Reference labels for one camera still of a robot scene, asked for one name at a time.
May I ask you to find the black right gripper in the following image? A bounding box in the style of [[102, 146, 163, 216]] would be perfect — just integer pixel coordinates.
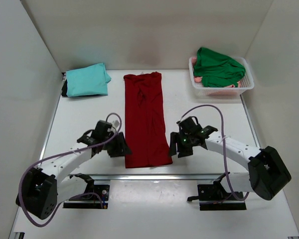
[[168, 132, 194, 158]]

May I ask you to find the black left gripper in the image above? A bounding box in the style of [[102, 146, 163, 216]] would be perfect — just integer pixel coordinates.
[[103, 130, 132, 157]]

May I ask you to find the red t shirt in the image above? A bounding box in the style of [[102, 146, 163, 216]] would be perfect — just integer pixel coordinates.
[[124, 72, 172, 168]]

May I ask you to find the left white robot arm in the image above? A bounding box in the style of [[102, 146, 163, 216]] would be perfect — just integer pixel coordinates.
[[15, 120, 132, 220]]

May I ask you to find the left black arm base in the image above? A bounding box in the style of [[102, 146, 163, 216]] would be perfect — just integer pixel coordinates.
[[63, 174, 110, 210]]

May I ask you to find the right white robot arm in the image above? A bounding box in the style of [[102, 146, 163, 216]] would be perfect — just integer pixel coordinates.
[[169, 117, 292, 201]]

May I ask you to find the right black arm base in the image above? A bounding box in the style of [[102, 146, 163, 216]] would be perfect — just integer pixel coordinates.
[[187, 173, 247, 211]]

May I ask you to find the teal folded t shirt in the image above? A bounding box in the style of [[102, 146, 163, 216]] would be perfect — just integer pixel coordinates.
[[66, 63, 112, 97]]

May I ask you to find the green t shirt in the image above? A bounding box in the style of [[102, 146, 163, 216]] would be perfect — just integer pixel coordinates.
[[194, 47, 246, 88]]

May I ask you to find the black folded t shirt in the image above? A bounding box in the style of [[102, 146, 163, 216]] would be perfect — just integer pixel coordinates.
[[61, 80, 97, 98]]

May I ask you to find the white plastic basket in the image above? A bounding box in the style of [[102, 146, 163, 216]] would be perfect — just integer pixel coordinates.
[[188, 56, 254, 98]]

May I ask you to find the silver aluminium table rail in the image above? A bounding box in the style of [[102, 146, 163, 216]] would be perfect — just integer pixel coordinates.
[[88, 174, 221, 181]]

